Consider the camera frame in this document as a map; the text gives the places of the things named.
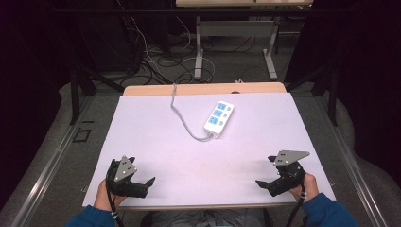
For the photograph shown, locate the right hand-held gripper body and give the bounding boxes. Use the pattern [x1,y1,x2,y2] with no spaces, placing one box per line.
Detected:
[267,149,311,199]

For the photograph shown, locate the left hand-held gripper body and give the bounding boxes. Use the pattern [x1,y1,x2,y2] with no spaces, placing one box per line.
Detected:
[106,155,149,200]

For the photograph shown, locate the person's right hand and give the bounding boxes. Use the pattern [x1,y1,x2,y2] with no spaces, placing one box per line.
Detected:
[288,172,318,203]

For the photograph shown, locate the person's left hand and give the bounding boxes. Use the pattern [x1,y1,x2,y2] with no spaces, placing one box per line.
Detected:
[94,179,128,213]

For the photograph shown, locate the white table mat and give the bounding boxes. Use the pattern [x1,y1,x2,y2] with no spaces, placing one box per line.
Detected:
[81,92,337,208]

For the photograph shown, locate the person's lap grey clothing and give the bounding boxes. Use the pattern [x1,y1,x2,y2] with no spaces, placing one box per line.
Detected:
[139,207,267,227]

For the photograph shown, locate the white power strip blue sockets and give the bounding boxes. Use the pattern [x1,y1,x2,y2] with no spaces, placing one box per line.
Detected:
[202,100,235,139]

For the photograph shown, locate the black metal stand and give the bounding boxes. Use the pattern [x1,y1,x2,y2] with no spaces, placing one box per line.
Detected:
[68,18,126,126]
[285,18,340,127]

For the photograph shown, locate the wooden table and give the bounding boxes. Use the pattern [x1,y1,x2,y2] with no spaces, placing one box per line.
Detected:
[121,81,288,97]

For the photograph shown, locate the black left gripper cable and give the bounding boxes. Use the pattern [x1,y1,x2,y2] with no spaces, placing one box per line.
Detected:
[105,176,126,227]

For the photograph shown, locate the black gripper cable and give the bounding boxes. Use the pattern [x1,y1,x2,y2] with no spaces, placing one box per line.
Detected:
[105,176,126,227]
[284,184,307,227]

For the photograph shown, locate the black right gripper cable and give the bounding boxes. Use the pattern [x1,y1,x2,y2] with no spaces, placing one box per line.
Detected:
[284,184,307,227]

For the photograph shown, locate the aluminium floor rail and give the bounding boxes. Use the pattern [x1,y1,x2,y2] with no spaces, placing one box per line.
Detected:
[10,96,96,227]
[315,94,390,227]

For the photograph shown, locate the grey power strip cable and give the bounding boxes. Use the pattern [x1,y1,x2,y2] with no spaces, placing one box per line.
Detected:
[170,82,216,143]

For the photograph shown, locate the tangle of floor cables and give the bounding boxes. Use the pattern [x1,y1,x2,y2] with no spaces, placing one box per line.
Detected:
[116,0,259,86]

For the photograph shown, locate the white metal frame desk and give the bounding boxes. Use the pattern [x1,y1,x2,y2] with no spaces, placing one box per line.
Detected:
[175,0,314,81]

